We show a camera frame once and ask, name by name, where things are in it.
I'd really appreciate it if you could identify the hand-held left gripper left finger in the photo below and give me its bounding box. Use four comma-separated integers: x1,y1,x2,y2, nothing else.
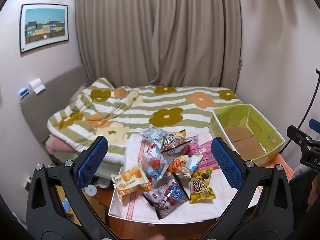
26,135,110,240

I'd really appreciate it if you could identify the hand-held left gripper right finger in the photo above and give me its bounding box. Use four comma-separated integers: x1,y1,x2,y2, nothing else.
207,137,294,240

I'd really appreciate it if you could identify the green cardboard box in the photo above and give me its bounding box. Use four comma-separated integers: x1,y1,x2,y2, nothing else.
209,104,285,167

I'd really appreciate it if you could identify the yellow snack packet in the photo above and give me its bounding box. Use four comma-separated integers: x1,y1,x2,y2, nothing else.
189,169,216,204

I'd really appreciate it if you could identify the orange white biscuit packet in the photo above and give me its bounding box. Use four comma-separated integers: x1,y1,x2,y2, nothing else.
111,164,153,203

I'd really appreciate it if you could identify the orange noodle snack packet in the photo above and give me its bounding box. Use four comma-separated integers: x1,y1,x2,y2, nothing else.
167,154,203,180

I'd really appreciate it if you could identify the red white shrimp flake packet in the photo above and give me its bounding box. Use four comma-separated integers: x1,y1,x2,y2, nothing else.
143,140,168,188

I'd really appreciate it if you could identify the purple chip bag with figures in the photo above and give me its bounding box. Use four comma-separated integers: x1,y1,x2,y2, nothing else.
142,176,190,220

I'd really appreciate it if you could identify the pink snack packet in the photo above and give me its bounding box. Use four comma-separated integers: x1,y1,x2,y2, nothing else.
183,135,218,171

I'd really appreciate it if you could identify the white round lid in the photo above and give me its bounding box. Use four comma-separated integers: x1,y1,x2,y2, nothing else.
84,184,98,197

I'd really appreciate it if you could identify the orange floral cloth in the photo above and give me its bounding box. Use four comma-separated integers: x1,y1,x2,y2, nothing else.
261,154,295,182

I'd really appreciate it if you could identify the pink folded blanket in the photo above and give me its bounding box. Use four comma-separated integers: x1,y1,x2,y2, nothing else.
47,134,77,156

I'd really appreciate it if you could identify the brown black snack packet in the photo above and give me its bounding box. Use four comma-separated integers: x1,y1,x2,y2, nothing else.
160,129,188,154

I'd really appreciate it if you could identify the light blue clear snack packet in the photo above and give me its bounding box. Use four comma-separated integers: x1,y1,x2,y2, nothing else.
139,127,168,143

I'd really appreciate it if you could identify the green striped floral blanket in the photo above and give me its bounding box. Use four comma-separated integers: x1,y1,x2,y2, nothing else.
47,77,245,161

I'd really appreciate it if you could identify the grey padded headboard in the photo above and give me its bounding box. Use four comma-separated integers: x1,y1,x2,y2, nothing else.
18,66,86,157

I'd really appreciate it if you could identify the white paper roll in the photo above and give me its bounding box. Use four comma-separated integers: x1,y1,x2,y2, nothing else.
28,78,46,95

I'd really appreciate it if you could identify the framed picture of houses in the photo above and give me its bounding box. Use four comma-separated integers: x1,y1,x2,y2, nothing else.
19,4,69,54

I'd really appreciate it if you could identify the beige curtain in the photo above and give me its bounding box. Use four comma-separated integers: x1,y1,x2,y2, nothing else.
74,0,243,91

